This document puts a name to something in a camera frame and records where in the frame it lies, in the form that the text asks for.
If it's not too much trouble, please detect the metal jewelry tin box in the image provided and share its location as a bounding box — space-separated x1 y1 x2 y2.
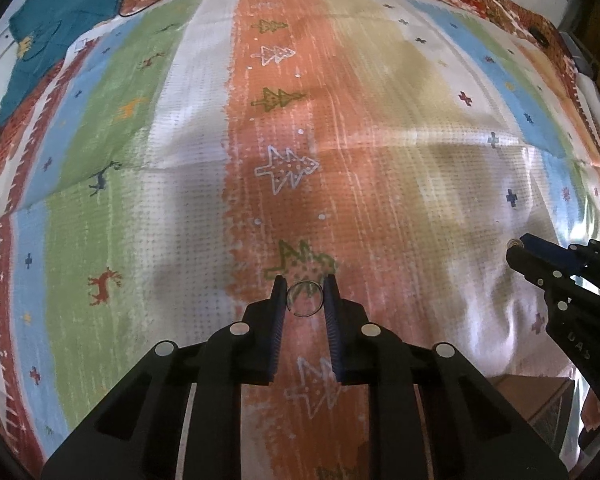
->
490 375 574 454

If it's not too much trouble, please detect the person's hand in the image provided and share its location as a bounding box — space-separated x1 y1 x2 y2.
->
579 389 600 450

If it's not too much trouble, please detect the striped colourful bed cloth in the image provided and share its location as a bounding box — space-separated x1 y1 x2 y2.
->
0 0 600 480

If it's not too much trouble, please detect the teal blue garment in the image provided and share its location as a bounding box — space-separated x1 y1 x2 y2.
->
0 0 121 126

